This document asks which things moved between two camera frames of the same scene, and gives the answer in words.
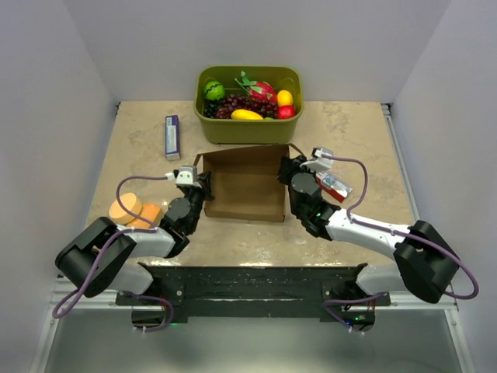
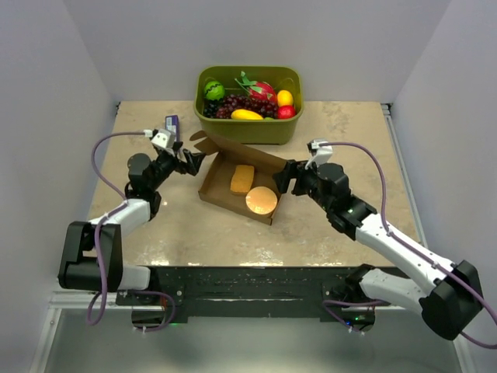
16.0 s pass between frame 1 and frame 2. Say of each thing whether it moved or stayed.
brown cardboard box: moved
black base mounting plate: stayed
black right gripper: moved
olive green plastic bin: stayed
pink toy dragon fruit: stayed
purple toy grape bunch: stayed
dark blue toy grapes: stayed
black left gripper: moved
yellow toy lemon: stayed
